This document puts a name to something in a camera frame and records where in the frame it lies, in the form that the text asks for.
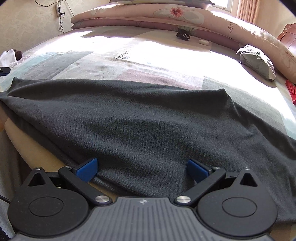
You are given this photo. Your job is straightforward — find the dark grey sweatpants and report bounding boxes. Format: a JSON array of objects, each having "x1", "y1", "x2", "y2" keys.
[{"x1": 1, "y1": 78, "x2": 295, "y2": 223}]

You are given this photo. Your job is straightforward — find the white plush toy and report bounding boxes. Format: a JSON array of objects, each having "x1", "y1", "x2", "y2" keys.
[{"x1": 0, "y1": 49, "x2": 23, "y2": 68}]

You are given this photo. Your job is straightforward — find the white power strip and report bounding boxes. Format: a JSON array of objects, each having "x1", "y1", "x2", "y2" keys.
[{"x1": 56, "y1": 3, "x2": 65, "y2": 18}]

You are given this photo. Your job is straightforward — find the grey bundled cloth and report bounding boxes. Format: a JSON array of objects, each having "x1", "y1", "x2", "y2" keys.
[{"x1": 236, "y1": 45, "x2": 276, "y2": 82}]

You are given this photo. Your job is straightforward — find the white earbud case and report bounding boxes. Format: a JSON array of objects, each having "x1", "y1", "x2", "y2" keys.
[{"x1": 199, "y1": 39, "x2": 209, "y2": 46}]

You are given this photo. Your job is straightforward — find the grey floral pillow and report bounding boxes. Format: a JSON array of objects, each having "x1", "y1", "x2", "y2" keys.
[{"x1": 109, "y1": 0, "x2": 214, "y2": 9}]

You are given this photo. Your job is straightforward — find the black hair claw clip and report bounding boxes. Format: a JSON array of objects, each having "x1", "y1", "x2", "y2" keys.
[{"x1": 176, "y1": 28, "x2": 192, "y2": 41}]

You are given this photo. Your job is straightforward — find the pink floral folded quilt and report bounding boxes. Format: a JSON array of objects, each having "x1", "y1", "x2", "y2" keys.
[{"x1": 71, "y1": 1, "x2": 295, "y2": 82}]

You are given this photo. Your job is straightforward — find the orange wooden headboard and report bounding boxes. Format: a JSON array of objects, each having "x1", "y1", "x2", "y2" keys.
[{"x1": 277, "y1": 23, "x2": 296, "y2": 49}]

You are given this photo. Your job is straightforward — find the red striped curtain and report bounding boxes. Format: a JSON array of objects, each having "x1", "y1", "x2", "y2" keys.
[{"x1": 236, "y1": 0, "x2": 261, "y2": 25}]

